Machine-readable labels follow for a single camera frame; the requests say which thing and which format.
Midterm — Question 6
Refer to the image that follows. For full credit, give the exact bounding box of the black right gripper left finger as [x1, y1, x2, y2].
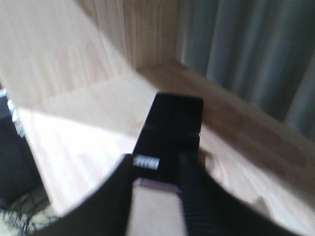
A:
[33, 154, 135, 236]

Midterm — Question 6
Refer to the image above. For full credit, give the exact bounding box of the wooden shelf unit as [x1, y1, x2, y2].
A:
[0, 0, 315, 236]

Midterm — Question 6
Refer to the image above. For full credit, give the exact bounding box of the grey curtain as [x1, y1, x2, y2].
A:
[176, 0, 315, 139]

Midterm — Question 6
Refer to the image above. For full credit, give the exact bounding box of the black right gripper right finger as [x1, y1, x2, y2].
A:
[177, 152, 295, 236]

